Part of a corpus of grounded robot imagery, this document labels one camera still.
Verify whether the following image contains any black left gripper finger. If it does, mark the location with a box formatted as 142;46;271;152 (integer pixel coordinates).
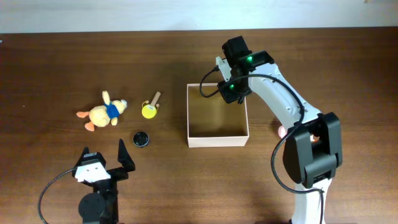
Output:
76;147;103;167
118;139;136;172

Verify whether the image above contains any black round perforated puck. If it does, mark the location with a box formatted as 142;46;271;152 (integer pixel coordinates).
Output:
132;131;149;147

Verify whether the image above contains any pink duck toy with hat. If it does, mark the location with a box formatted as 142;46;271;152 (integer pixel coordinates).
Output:
278;126;287;138

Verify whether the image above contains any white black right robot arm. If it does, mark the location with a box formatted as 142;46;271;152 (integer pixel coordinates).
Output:
216;36;343;223

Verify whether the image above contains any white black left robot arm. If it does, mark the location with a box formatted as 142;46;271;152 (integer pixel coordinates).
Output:
73;140;136;224

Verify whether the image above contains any open beige cardboard box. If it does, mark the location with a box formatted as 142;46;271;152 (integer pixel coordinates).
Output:
187;83;249;147

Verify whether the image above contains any yellow plush duck blue vest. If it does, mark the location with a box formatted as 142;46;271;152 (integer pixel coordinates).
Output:
76;90;127;131

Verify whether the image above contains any yellow wooden rattle drum toy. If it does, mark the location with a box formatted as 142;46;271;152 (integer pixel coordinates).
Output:
141;91;161;119

